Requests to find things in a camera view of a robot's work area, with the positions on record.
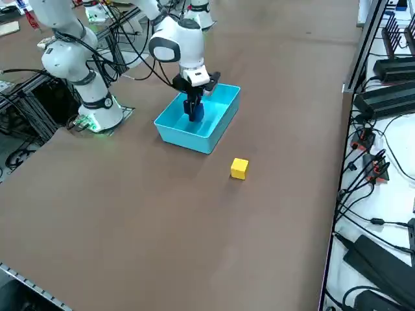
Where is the cyan plastic box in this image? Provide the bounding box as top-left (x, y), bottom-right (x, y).
top-left (153, 83), bottom-right (242, 156)

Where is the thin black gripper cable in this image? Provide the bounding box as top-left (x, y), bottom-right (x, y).
top-left (121, 19), bottom-right (174, 88)

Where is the metal table edge rail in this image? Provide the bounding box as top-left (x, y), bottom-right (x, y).
top-left (0, 261), bottom-right (73, 311)

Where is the ridged power brick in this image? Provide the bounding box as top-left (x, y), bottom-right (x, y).
top-left (353, 80), bottom-right (415, 121)

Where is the metal frame post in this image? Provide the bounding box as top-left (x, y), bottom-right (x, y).
top-left (342, 0), bottom-right (390, 95)

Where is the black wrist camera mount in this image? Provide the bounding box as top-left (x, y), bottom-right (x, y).
top-left (204, 71), bottom-right (222, 97)

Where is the black metal frame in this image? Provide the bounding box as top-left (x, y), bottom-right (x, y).
top-left (0, 69), bottom-right (82, 146)

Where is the black antenna rack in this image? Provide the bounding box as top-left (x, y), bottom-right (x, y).
top-left (381, 12), bottom-right (405, 60)

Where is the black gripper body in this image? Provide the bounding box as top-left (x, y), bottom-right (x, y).
top-left (171, 73), bottom-right (210, 97)

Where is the black power adapter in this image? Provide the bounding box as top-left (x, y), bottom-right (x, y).
top-left (342, 235), bottom-right (415, 304)
top-left (352, 288), bottom-right (405, 311)

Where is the black orange power strip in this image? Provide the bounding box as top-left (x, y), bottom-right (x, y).
top-left (351, 128), bottom-right (377, 152)
top-left (361, 152), bottom-right (392, 184)

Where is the cardboard piece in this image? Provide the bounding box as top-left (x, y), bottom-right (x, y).
top-left (0, 21), bottom-right (21, 37)

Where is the red tag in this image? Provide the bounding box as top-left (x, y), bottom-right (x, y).
top-left (25, 8), bottom-right (42, 32)

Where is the yellow block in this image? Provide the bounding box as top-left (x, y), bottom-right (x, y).
top-left (230, 157), bottom-right (250, 180)

